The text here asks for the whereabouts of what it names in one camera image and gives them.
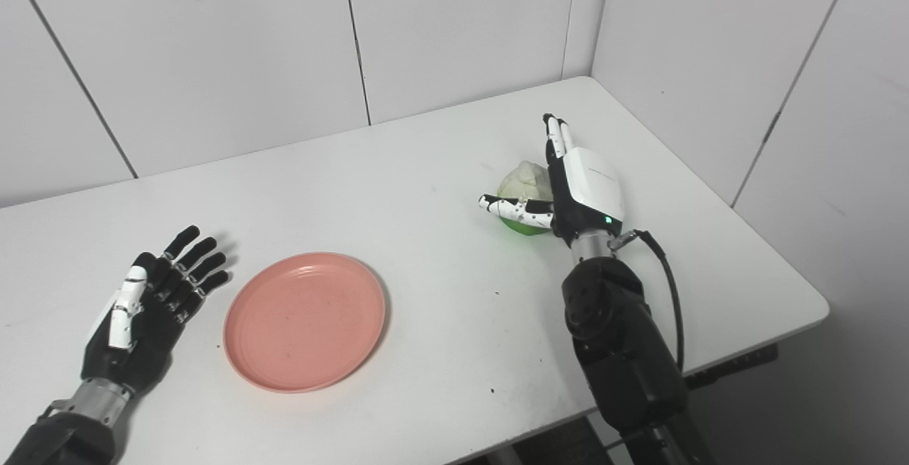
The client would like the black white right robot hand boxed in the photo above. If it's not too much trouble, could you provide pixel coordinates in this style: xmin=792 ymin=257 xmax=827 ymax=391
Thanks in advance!
xmin=478 ymin=113 xmax=626 ymax=247

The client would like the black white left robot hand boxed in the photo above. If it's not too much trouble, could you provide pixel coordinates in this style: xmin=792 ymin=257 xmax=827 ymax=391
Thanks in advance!
xmin=80 ymin=225 xmax=232 ymax=398

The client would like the green white cabbage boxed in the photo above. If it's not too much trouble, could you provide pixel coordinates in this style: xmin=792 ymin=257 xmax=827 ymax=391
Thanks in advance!
xmin=496 ymin=160 xmax=555 ymax=236

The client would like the pink round plate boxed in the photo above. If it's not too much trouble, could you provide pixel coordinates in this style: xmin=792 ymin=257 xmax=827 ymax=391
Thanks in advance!
xmin=223 ymin=252 xmax=388 ymax=394

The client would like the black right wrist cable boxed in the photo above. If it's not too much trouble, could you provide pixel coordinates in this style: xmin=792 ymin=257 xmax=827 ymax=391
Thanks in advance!
xmin=612 ymin=229 xmax=686 ymax=373

